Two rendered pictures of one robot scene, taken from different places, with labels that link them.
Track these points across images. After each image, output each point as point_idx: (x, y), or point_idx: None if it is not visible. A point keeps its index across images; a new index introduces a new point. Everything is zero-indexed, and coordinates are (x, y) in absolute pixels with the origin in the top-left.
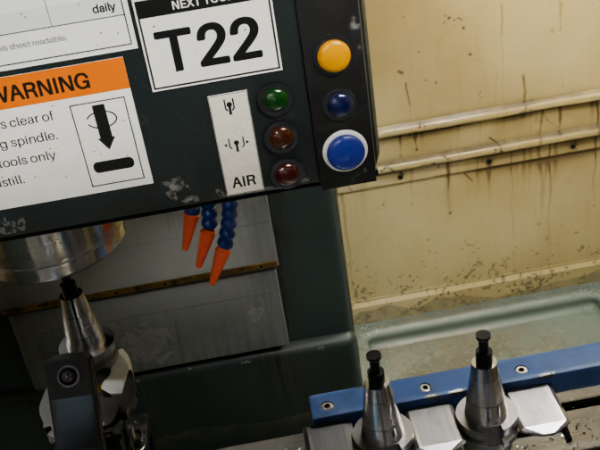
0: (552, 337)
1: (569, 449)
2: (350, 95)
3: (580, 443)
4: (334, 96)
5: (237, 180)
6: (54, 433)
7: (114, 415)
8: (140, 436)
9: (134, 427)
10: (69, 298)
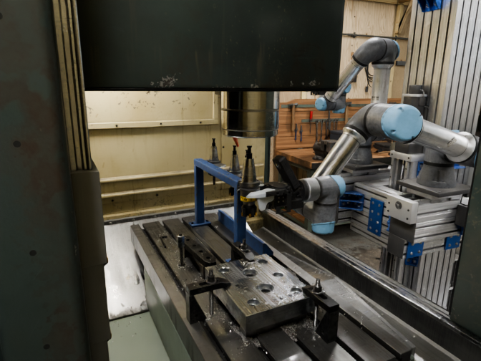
0: None
1: (170, 237)
2: None
3: (167, 236)
4: None
5: None
6: (295, 175)
7: (274, 181)
8: (202, 282)
9: (197, 285)
10: (252, 157)
